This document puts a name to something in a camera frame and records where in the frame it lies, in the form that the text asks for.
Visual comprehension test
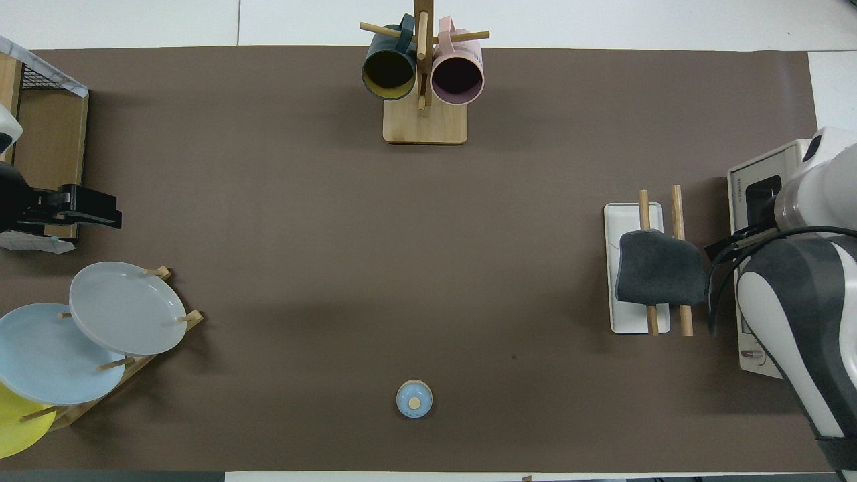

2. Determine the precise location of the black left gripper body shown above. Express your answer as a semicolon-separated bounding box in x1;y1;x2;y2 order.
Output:
0;163;72;234

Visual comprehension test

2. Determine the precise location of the rectangular fabric towel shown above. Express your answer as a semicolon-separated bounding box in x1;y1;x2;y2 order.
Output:
615;229;709;307

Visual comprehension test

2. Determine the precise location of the wooden plate rack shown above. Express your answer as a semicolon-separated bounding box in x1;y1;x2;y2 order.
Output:
20;266;204;432

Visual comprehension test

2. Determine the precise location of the grey plate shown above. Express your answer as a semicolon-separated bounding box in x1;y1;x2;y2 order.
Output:
69;263;187;356

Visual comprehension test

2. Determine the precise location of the marble patterned sheet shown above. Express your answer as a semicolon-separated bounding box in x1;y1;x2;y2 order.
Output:
0;35;89;255

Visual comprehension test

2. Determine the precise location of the light blue plate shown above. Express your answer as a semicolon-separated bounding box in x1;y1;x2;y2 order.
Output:
0;303;127;406

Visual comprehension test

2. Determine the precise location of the yellow plate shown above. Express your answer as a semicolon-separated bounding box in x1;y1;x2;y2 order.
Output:
0;383;58;459

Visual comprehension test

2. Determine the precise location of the brown table mat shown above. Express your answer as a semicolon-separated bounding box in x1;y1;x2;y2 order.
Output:
0;46;851;473

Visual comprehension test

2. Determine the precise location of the dark teal mug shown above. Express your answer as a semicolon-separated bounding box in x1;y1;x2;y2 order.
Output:
362;15;417;101

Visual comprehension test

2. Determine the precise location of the wooden mug tree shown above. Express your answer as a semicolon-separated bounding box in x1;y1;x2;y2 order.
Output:
360;0;490;145

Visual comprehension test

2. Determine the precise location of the pink mug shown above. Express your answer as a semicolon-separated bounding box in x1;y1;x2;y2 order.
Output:
431;17;485;106

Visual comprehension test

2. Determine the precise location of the cream toaster oven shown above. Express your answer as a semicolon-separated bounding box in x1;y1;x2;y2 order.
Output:
727;139;814;380

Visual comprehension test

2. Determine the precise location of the black wire basket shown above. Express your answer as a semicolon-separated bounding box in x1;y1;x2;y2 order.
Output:
20;62;68;91

